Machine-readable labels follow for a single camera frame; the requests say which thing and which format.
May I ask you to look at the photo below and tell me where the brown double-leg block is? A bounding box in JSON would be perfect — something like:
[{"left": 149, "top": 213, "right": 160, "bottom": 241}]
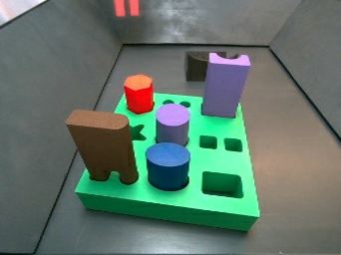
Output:
[{"left": 65, "top": 110, "right": 139, "bottom": 184}]

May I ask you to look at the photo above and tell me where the green shape-sorter board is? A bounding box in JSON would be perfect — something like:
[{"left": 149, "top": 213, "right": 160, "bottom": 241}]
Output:
[{"left": 76, "top": 94, "right": 259, "bottom": 231}]

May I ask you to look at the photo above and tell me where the light purple cylinder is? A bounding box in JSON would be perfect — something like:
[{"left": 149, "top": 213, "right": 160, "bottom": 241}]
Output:
[{"left": 156, "top": 104, "right": 189, "bottom": 146}]

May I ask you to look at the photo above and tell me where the blue cylinder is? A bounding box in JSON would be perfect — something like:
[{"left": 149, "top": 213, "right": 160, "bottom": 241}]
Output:
[{"left": 145, "top": 142, "right": 189, "bottom": 191}]

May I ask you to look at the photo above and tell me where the red hexagonal peg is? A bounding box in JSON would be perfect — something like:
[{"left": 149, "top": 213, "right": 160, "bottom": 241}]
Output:
[{"left": 124, "top": 74, "right": 155, "bottom": 115}]

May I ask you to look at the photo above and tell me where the purple notched tall block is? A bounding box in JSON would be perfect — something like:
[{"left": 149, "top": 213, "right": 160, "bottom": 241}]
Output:
[{"left": 200, "top": 53, "right": 250, "bottom": 118}]

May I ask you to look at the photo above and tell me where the black curved holder stand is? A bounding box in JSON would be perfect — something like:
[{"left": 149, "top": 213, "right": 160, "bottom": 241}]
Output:
[{"left": 183, "top": 50, "right": 228, "bottom": 83}]

